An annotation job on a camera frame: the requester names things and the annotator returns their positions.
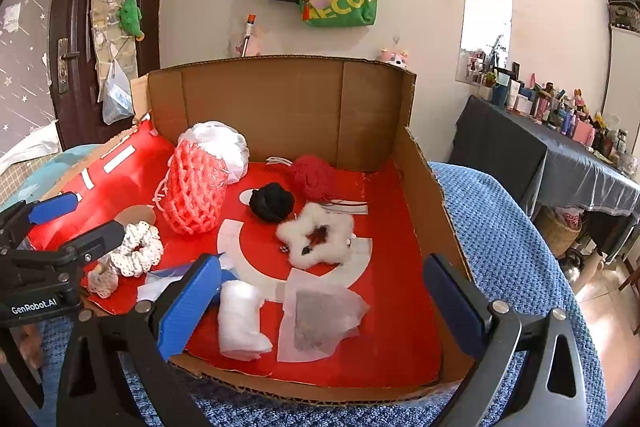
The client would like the blue knitted blanket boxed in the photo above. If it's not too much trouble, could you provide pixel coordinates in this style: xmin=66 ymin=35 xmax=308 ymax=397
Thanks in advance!
xmin=37 ymin=162 xmax=608 ymax=427

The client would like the white wardrobe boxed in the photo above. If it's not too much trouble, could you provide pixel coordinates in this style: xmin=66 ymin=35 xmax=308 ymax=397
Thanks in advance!
xmin=600 ymin=27 xmax=640 ymax=132

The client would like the white tube orange cap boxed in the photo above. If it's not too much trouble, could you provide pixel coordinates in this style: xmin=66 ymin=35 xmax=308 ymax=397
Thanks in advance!
xmin=241 ymin=13 xmax=257 ymax=58

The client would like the table with grey cloth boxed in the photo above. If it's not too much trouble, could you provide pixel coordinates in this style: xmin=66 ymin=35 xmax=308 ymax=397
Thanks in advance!
xmin=447 ymin=96 xmax=640 ymax=255

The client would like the row of cosmetic bottles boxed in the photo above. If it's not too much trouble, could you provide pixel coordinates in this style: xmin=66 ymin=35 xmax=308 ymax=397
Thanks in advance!
xmin=467 ymin=49 xmax=640 ymax=178

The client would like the clear plastic bag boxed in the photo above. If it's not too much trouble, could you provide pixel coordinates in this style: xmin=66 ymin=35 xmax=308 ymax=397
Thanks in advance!
xmin=97 ymin=59 xmax=135 ymax=125

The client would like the teal pillow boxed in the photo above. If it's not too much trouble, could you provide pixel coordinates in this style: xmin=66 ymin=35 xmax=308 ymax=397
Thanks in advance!
xmin=20 ymin=144 xmax=103 ymax=202

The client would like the cardboard box red lining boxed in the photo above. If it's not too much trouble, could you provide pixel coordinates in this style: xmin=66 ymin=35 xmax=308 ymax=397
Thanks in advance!
xmin=37 ymin=55 xmax=476 ymax=403

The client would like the beige hanging door organizer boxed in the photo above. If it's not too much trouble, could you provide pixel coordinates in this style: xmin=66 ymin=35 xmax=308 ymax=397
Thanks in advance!
xmin=86 ymin=0 xmax=141 ymax=75

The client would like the dark patterned suitcase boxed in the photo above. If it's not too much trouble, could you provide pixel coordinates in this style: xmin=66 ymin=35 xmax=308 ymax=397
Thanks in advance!
xmin=606 ymin=0 xmax=640 ymax=32

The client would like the white crochet scrunchie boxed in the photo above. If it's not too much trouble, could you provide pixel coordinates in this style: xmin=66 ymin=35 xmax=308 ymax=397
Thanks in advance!
xmin=117 ymin=222 xmax=165 ymax=278
xmin=87 ymin=257 xmax=121 ymax=299

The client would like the metal door handle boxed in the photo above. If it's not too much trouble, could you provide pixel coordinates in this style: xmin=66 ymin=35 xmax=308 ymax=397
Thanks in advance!
xmin=56 ymin=38 xmax=81 ymax=95

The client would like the white cloth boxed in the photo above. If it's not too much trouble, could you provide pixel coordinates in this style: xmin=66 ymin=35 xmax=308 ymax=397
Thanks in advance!
xmin=0 ymin=122 xmax=63 ymax=175

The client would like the black scrunchie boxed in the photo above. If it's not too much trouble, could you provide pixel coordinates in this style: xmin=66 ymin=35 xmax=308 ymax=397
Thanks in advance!
xmin=249 ymin=182 xmax=294 ymax=223

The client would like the green plush toy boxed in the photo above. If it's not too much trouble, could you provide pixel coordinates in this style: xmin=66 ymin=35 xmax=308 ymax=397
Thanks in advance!
xmin=117 ymin=0 xmax=146 ymax=42

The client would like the dark wooden door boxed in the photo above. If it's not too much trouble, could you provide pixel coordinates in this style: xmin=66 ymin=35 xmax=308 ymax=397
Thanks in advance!
xmin=48 ymin=0 xmax=173 ymax=152

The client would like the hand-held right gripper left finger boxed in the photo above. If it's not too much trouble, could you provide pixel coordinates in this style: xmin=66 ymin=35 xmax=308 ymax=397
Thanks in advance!
xmin=55 ymin=253 xmax=223 ymax=427

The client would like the wicker basket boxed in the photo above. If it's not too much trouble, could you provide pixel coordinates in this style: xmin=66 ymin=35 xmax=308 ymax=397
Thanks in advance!
xmin=532 ymin=206 xmax=583 ymax=258

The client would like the translucent plastic packet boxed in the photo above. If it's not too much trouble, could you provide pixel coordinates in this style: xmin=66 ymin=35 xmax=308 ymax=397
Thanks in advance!
xmin=276 ymin=268 xmax=371 ymax=364

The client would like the white mesh bath pouf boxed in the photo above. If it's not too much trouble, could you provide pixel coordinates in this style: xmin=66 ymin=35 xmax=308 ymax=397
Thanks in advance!
xmin=178 ymin=121 xmax=250 ymax=185

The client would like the pink plush toy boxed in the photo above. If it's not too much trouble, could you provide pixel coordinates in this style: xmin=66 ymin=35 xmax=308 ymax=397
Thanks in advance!
xmin=377 ymin=48 xmax=410 ymax=69

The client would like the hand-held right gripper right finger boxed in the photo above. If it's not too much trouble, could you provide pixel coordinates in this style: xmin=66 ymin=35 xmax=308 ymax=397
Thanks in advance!
xmin=422 ymin=253 xmax=587 ymax=427

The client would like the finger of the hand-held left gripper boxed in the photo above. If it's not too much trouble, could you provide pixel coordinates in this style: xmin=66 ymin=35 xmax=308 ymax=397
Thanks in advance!
xmin=0 ymin=192 xmax=79 ymax=250
xmin=0 ymin=220 xmax=126 ymax=280

